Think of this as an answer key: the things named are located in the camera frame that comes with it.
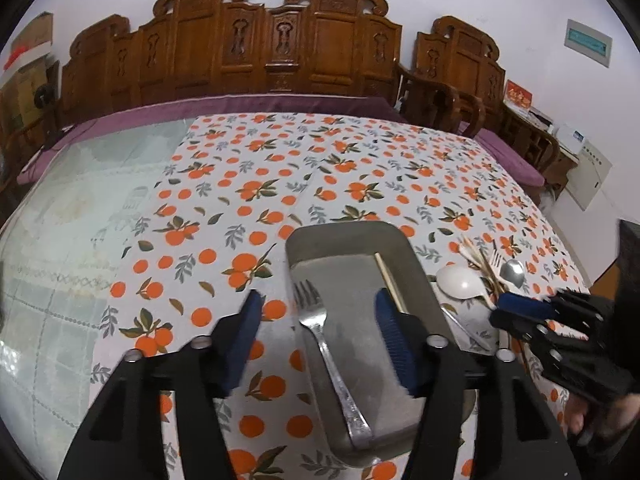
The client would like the person's right hand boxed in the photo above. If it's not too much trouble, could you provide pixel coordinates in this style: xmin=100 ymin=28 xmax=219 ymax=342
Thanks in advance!
xmin=562 ymin=392 xmax=640 ymax=466

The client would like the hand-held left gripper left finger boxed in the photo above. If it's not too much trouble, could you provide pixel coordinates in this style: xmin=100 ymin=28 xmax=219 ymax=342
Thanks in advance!
xmin=57 ymin=289 xmax=266 ymax=480

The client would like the white plastic spoon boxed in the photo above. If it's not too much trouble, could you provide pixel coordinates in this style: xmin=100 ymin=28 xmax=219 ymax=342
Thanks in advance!
xmin=436 ymin=265 xmax=501 ymax=311

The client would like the carved wooden sofa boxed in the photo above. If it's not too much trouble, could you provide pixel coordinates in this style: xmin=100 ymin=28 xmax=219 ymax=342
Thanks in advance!
xmin=60 ymin=0 xmax=403 ymax=126

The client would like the orange print tablecloth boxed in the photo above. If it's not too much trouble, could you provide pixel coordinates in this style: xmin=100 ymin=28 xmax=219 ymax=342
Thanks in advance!
xmin=90 ymin=111 xmax=593 ymax=480

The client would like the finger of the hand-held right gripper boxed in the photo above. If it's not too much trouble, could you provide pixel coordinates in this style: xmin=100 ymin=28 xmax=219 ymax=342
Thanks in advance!
xmin=496 ymin=290 xmax=613 ymax=335
xmin=489 ymin=310 xmax=627 ymax=402

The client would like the large metal fork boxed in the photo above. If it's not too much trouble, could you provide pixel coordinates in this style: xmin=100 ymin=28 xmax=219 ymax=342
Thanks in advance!
xmin=292 ymin=280 xmax=373 ymax=448

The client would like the wooden chopstick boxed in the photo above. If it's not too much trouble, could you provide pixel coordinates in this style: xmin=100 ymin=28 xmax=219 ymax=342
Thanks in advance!
xmin=374 ymin=252 xmax=408 ymax=311
xmin=461 ymin=237 xmax=497 ymax=288
xmin=459 ymin=254 xmax=502 ymax=296

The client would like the white board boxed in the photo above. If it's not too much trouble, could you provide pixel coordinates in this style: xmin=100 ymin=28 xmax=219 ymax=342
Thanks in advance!
xmin=565 ymin=140 xmax=614 ymax=211

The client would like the red box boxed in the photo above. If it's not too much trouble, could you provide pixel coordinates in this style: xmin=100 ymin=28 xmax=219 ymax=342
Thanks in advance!
xmin=504 ymin=80 xmax=534 ymax=109

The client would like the carved wooden armchair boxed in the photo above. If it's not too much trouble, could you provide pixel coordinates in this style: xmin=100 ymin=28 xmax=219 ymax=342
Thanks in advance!
xmin=415 ymin=15 xmax=507 ymax=131

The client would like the metal tray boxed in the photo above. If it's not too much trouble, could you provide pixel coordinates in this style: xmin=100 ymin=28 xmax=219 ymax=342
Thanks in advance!
xmin=285 ymin=221 xmax=478 ymax=468

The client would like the dark wooden chair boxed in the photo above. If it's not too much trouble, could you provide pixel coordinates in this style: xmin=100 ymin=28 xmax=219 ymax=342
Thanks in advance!
xmin=397 ymin=62 xmax=461 ymax=128
xmin=457 ymin=92 xmax=487 ymax=137

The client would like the short purple seat cushion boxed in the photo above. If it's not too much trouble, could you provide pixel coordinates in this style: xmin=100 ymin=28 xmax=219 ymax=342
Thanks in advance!
xmin=460 ymin=122 xmax=546 ymax=189

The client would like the black round device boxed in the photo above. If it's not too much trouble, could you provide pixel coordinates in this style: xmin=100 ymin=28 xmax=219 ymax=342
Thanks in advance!
xmin=34 ymin=82 xmax=57 ymax=110

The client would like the metal spoon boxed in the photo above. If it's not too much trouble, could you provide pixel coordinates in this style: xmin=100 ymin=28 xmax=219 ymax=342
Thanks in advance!
xmin=499 ymin=258 xmax=527 ymax=296

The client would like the long purple seat cushion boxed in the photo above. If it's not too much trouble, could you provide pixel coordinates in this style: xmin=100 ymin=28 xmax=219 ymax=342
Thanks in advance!
xmin=17 ymin=95 xmax=403 ymax=186

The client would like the slim metal utensil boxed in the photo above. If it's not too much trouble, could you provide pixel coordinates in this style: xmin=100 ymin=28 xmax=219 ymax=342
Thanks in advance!
xmin=441 ymin=302 xmax=492 ymax=352

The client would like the white device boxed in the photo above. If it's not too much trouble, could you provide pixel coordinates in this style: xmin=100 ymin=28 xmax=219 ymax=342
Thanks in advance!
xmin=555 ymin=125 xmax=587 ymax=154

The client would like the cardboard box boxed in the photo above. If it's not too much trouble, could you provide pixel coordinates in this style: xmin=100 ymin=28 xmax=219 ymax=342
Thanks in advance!
xmin=6 ymin=11 xmax=54 ymax=70

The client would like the grey wall panel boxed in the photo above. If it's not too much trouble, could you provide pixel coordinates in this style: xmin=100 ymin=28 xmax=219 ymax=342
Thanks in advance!
xmin=565 ymin=19 xmax=613 ymax=68

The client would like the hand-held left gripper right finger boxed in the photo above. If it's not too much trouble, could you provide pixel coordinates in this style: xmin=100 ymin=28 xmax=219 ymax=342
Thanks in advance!
xmin=374 ymin=287 xmax=583 ymax=480

